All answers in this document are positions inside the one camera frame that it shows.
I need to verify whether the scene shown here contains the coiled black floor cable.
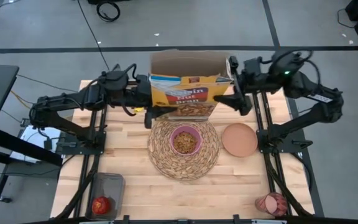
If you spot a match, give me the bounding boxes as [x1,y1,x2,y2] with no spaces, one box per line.
[96,1,121,22]

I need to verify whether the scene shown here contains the thin black floor cable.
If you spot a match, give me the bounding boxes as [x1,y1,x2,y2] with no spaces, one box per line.
[16,74,79,93]

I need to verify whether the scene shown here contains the clear grey plastic container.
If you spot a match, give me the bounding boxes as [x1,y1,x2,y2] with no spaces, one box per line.
[85,172,126,221]

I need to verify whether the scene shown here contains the yellow raisin bran cereal box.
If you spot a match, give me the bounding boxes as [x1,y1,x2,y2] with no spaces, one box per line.
[149,49,234,122]

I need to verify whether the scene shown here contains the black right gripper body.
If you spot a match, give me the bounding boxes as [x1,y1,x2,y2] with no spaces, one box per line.
[228,55,275,116]

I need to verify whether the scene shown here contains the brown cereal flakes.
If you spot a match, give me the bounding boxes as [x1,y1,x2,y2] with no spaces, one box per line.
[173,131,198,154]

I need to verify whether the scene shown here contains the round woven straw placemat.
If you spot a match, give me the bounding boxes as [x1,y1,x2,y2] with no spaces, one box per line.
[147,119,221,182]

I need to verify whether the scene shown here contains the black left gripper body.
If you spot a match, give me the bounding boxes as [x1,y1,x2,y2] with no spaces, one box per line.
[135,74,154,129]

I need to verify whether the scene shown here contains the terracotta round plate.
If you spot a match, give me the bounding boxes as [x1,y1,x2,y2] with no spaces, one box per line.
[221,122,259,158]

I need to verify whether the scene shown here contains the pink ribbed drinking glass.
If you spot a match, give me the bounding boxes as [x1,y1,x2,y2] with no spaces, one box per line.
[254,192,288,217]

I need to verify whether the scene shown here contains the red apple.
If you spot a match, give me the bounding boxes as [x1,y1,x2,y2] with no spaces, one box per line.
[91,196,111,216]

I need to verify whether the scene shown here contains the thin black looped cable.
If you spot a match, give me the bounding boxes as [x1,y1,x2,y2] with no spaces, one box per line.
[336,7,357,29]

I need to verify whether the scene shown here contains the black aluminium table frame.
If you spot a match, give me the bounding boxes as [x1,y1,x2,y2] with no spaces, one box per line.
[51,79,323,224]

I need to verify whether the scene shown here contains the yellow floor cable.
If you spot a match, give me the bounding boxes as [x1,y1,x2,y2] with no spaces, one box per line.
[10,90,35,110]

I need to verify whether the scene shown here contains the long black floor cable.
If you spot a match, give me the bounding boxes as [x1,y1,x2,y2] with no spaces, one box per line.
[76,0,113,71]

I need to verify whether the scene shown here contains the pink bowl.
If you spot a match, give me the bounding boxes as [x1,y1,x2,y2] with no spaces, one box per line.
[169,124,203,156]

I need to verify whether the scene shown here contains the white flat box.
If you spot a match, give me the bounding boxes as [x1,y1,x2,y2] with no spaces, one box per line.
[9,124,62,164]

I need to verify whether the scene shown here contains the black cable bundle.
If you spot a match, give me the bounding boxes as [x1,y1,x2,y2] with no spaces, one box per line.
[265,152,314,217]
[56,152,101,220]

